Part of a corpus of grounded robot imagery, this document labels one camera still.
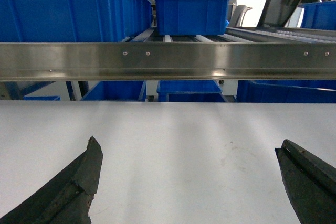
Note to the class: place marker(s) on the blue bin below left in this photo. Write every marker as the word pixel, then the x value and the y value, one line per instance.
pixel 117 91

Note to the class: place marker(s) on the grey mesh office chair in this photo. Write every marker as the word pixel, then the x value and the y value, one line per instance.
pixel 276 13

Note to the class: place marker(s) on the blue bin below centre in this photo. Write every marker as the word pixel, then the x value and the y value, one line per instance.
pixel 190 91

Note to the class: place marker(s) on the blue bin below right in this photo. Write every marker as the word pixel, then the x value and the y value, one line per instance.
pixel 286 91

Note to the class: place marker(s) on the blue bin below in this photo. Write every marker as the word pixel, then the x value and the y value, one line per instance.
pixel 117 91
pixel 286 91
pixel 190 91

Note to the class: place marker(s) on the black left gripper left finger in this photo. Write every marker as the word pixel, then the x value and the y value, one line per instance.
pixel 67 197

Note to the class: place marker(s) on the blue bin centre on shelf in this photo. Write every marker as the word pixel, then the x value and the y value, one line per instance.
pixel 191 17

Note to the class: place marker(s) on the blue bin far right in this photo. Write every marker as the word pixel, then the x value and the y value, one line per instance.
pixel 319 15

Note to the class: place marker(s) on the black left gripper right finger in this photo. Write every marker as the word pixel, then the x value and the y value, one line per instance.
pixel 309 183

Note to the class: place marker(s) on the large blue bin left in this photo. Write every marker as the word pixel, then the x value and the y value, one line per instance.
pixel 73 20

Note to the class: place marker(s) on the stainless steel shelf rack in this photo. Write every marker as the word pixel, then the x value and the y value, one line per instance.
pixel 239 54

